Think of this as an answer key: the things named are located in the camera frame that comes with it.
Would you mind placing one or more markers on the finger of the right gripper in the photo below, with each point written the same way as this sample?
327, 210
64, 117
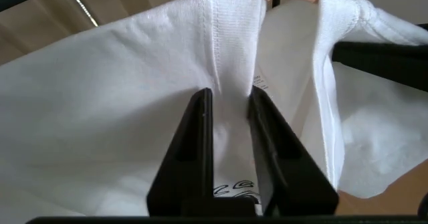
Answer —
384, 60

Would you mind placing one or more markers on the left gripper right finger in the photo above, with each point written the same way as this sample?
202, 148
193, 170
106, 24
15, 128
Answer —
294, 184

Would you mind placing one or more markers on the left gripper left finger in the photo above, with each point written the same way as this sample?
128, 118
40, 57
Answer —
187, 170

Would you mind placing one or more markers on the white printed t-shirt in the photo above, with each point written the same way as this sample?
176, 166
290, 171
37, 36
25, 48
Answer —
100, 100

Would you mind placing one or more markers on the beige curtain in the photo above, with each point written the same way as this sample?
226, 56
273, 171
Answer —
40, 26

